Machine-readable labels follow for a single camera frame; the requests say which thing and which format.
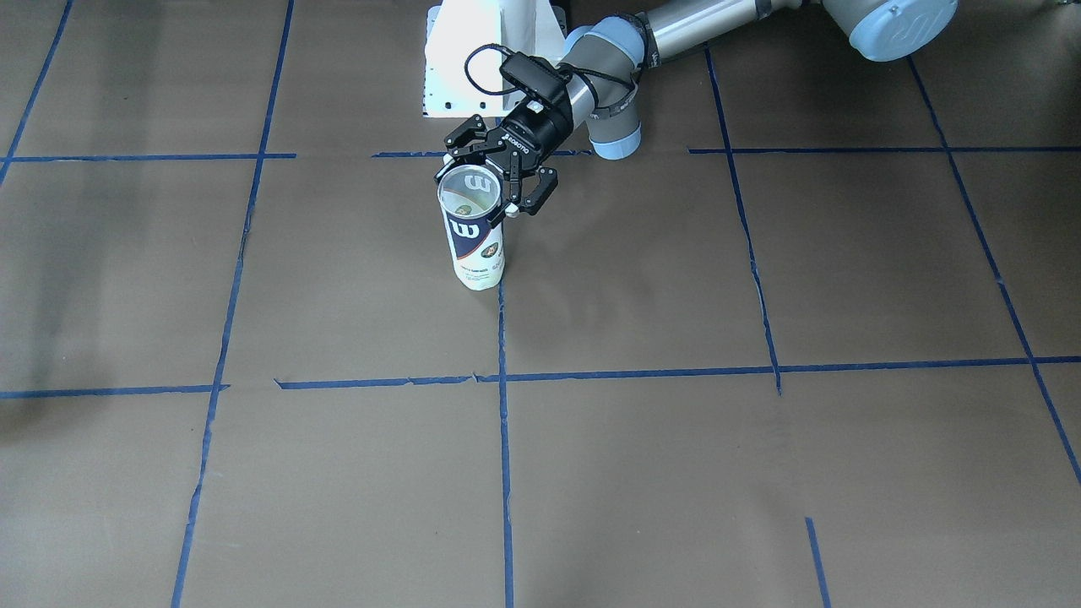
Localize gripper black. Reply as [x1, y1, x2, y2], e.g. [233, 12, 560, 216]
[435, 100, 574, 227]

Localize clear tennis ball tube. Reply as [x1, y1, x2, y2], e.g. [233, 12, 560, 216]
[437, 163, 506, 291]

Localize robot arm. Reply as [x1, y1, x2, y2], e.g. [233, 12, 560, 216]
[435, 1, 800, 228]

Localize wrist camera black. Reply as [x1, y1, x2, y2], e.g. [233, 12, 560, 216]
[499, 52, 568, 107]

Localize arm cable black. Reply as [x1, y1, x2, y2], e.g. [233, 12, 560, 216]
[463, 43, 638, 109]

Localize white camera post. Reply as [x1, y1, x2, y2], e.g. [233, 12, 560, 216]
[421, 1, 568, 119]

